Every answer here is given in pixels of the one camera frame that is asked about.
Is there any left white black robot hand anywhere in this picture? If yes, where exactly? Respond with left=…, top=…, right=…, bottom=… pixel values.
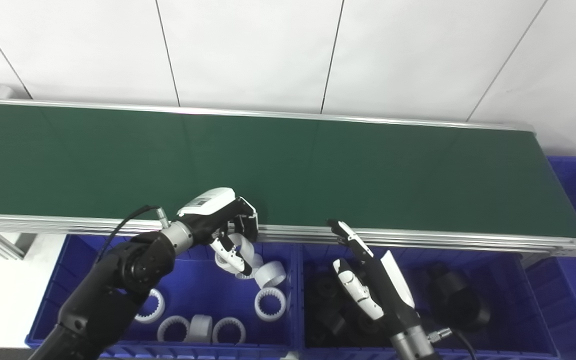
left=176, top=187, right=260, bottom=277

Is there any blue bin with white parts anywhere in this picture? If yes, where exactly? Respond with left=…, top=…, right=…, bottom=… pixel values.
left=24, top=234, right=301, bottom=360

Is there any black flanged coupling part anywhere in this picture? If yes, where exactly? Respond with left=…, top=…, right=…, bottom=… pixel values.
left=438, top=287, right=492, bottom=332
left=314, top=306, right=349, bottom=337
left=425, top=261, right=469, bottom=296
left=313, top=272, right=345, bottom=303

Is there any green conveyor belt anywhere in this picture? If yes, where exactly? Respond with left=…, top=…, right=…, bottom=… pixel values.
left=0, top=97, right=576, bottom=258
left=0, top=102, right=576, bottom=239

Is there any blue bin with black parts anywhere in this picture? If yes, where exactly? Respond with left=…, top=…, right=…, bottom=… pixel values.
left=293, top=242, right=561, bottom=360

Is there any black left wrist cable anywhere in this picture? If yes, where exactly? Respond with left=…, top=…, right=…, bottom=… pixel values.
left=95, top=204, right=171, bottom=263

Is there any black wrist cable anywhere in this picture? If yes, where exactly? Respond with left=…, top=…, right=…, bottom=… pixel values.
left=95, top=204, right=171, bottom=263
left=427, top=326, right=477, bottom=360

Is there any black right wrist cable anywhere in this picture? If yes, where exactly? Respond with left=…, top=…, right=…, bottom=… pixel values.
left=427, top=326, right=477, bottom=360

